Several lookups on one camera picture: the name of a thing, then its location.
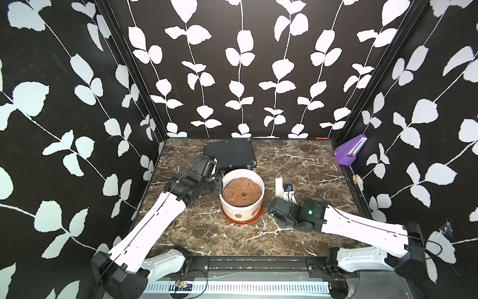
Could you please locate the black hard case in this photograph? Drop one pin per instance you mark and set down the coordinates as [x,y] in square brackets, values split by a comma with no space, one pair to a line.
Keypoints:
[232,154]

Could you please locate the black front mounting rail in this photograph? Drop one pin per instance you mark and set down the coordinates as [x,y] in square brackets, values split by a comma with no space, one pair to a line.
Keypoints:
[314,267]

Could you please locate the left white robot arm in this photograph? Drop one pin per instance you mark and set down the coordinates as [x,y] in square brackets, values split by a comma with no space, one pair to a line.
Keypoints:
[125,271]

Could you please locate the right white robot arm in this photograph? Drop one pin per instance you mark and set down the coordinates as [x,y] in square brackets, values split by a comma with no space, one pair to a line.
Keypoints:
[388,247]

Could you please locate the white ceramic pot with mud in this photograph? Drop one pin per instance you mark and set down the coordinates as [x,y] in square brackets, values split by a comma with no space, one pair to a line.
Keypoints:
[242,196]

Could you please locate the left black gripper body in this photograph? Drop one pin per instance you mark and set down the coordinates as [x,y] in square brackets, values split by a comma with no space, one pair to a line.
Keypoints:
[211,185]

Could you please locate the purple wall bracket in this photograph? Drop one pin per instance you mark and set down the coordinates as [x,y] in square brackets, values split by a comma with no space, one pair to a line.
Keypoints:
[347,153]

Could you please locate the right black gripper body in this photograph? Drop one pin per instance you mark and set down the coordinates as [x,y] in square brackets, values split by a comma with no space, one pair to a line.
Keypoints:
[293,225]

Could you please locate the white slotted cable duct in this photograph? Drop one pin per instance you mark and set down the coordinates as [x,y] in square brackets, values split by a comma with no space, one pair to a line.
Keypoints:
[309,289]

